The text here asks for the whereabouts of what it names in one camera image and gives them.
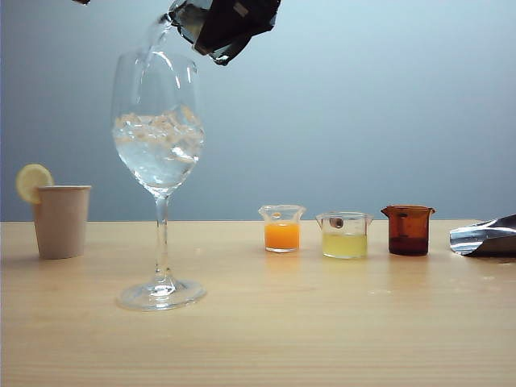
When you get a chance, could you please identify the silver metal scoop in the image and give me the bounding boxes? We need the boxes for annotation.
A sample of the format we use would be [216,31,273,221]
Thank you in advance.
[448,213,516,258]

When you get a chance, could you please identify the beige paper cup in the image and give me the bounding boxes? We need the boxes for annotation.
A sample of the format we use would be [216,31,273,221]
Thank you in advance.
[31,185,93,260]

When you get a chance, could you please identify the yellow lemon slice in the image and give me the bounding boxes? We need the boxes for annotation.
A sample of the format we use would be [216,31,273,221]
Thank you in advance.
[15,163,55,206]

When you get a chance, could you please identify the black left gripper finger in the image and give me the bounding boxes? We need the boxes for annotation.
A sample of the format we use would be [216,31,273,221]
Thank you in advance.
[192,0,282,58]

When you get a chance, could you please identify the amber glass measuring cup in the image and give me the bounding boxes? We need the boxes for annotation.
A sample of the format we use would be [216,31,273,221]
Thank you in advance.
[380,204,436,256]

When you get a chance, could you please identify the grey tinted glass measuring cup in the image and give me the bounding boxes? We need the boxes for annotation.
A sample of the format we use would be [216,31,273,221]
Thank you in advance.
[156,0,237,66]

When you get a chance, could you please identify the measuring cup with orange juice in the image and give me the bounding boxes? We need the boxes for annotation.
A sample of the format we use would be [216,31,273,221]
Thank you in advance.
[257,204,307,254]

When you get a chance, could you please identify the clear wine glass with ice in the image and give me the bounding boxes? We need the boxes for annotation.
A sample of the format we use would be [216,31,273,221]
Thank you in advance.
[110,50,207,311]

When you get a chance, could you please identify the measuring cup with yellow juice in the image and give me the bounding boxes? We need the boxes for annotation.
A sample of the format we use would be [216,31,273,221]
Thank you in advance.
[314,211,375,260]

